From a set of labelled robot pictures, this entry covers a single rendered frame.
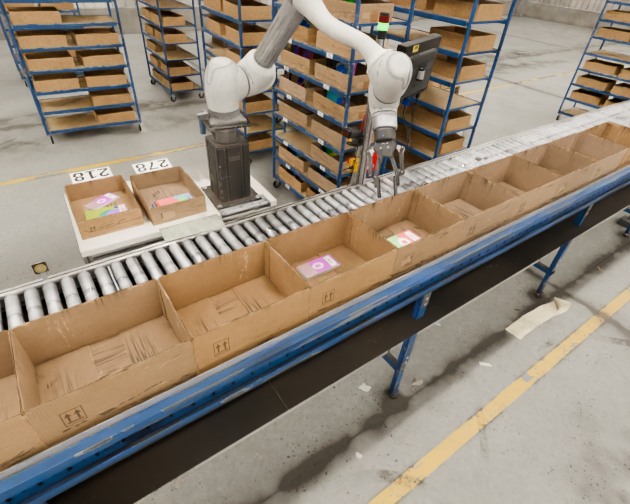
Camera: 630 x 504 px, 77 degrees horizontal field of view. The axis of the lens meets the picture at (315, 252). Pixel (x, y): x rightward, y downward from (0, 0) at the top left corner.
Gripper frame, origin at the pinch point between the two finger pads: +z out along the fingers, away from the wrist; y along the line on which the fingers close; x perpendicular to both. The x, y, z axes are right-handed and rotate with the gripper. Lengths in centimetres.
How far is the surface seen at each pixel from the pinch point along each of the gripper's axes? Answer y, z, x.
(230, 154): 84, -32, -34
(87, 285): 120, 31, 19
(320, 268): 28.5, 27.6, -7.8
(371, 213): 12.0, 4.4, -30.1
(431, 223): -11.8, 8.8, -46.6
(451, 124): -22, -87, -201
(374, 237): 7.6, 16.3, -12.5
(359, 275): 10.2, 30.5, 3.6
